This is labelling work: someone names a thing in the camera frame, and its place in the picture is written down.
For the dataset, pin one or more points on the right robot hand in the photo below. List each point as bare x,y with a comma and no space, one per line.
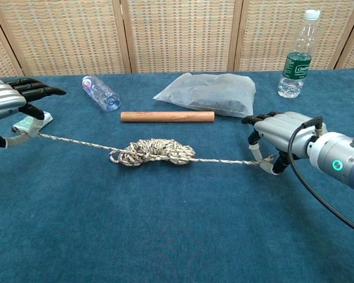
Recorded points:
280,132

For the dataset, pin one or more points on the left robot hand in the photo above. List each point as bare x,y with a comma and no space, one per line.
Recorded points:
11,100

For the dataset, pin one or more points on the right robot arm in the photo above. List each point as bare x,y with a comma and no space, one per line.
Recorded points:
339,162

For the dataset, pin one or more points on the small green white box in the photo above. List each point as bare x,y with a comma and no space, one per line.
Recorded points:
25,123

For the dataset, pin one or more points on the clear bottle green label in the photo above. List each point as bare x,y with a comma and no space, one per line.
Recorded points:
296,56

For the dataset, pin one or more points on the translucent plastic bag dark contents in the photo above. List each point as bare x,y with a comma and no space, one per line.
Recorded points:
209,92

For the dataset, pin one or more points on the clear bottle blue cap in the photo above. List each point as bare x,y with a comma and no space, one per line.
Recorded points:
101,92

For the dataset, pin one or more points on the wooden cylindrical rod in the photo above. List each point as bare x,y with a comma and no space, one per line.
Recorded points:
167,116

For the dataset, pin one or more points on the blue table cloth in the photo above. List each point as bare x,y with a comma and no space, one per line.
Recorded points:
165,221

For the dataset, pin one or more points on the woven folding screen wooden frame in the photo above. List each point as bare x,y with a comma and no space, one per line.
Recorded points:
177,35

